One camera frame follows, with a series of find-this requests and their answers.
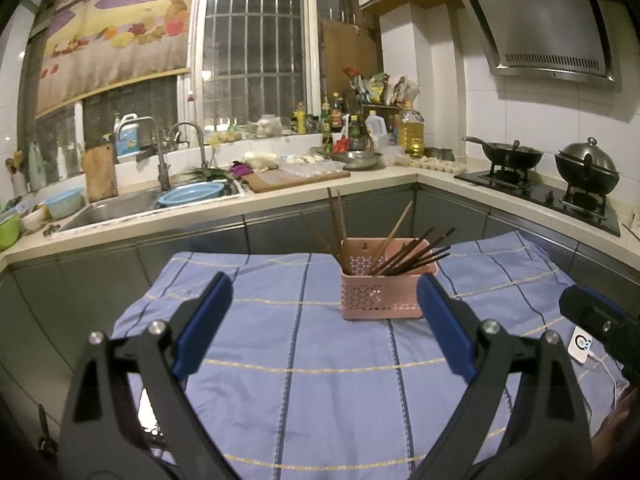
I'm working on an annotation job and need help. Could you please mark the black chopstick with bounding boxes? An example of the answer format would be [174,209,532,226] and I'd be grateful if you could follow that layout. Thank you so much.
[384,246,451,276]

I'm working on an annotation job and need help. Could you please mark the dark brown chopstick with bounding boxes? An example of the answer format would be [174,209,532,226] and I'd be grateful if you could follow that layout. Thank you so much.
[378,228,456,276]

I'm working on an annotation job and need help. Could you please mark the light wooden chopstick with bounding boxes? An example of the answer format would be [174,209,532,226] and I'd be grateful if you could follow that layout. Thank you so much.
[367,200,413,275]

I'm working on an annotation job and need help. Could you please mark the chrome kitchen faucet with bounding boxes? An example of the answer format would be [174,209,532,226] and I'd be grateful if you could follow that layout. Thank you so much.
[114,114,171,192]

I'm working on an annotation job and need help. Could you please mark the white timer device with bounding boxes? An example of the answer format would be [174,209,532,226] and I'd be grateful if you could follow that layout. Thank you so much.
[567,326,593,365]

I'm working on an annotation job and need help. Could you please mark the smartphone with lit screen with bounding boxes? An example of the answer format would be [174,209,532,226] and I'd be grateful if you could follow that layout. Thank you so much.
[138,388,167,451]

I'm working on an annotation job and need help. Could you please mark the black gas stove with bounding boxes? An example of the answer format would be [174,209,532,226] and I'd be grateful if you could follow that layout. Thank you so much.
[456,169,620,237]

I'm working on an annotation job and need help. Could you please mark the pink perforated plastic basket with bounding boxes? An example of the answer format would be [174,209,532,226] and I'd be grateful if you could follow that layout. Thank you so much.
[341,237,438,321]

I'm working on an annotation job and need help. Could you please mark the blue striped cloth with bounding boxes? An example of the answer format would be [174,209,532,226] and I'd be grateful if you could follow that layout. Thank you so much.
[112,230,626,480]

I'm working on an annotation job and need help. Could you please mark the stainless steel sink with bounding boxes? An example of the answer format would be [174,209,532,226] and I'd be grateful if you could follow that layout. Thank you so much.
[61,179,245,232]

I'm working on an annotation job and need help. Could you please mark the blue plastic basin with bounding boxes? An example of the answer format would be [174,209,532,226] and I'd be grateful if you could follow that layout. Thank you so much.
[157,182,224,207]

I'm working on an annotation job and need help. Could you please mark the black pot with lid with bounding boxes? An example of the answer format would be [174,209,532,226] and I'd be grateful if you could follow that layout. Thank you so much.
[554,136,620,195]

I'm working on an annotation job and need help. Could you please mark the light blue plastic bowl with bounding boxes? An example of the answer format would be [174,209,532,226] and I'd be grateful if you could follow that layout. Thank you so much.
[44,188,85,220]

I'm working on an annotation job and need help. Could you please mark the wooden cutting board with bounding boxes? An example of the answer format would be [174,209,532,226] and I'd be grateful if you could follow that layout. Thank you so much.
[81,144,118,203]

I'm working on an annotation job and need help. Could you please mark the egg tray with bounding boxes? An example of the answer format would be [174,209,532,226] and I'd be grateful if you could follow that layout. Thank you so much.
[410,156,466,174]

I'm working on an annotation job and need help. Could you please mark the black wok on stove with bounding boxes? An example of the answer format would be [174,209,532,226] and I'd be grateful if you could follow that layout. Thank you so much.
[462,136,544,170]

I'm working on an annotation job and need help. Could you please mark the blue detergent jug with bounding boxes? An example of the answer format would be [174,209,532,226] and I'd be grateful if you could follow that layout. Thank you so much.
[114,113,140,157]

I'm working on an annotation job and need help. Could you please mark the stainless steel bowl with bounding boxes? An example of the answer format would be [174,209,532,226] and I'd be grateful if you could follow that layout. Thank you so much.
[323,151,382,171]

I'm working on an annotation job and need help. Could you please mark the yellow cooking oil bottle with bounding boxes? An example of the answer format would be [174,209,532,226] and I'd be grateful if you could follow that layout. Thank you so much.
[397,101,424,158]

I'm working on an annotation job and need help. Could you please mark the white plastic jug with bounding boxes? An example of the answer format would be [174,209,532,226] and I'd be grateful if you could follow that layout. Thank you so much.
[364,110,390,153]

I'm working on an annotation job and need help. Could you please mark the steel range hood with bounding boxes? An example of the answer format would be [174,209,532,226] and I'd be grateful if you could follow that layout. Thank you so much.
[462,0,622,91]

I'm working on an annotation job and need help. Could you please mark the fruit pattern roller blind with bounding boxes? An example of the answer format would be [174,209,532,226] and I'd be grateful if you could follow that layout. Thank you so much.
[36,0,192,117]

